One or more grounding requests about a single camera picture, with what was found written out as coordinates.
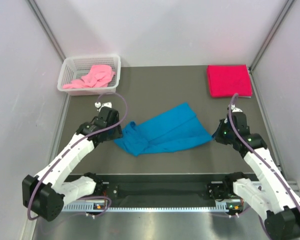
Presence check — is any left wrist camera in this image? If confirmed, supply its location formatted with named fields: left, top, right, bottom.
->
left=94, top=101, right=112, bottom=111

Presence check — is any blue t shirt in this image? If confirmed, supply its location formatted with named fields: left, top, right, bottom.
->
left=114, top=102, right=212, bottom=157

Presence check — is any folded red t shirt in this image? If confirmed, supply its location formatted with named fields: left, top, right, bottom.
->
left=206, top=64, right=253, bottom=98

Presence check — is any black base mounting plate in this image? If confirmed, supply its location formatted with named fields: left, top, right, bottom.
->
left=94, top=173, right=235, bottom=208

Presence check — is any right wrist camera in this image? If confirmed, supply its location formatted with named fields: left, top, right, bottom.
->
left=228, top=104, right=243, bottom=114

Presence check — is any slotted grey cable duct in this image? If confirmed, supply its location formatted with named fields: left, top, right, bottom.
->
left=62, top=201, right=244, bottom=213

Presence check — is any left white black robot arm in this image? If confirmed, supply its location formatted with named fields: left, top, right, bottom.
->
left=21, top=102, right=123, bottom=222

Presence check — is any white plastic basket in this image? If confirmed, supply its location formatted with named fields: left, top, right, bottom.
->
left=57, top=54, right=121, bottom=96

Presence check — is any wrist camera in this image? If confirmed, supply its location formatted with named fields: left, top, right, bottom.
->
left=228, top=104, right=243, bottom=114
left=94, top=101, right=112, bottom=111

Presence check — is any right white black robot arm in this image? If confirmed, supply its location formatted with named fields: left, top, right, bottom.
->
left=212, top=108, right=300, bottom=240

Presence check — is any pink t shirt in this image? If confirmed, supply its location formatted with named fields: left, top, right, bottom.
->
left=62, top=64, right=116, bottom=89

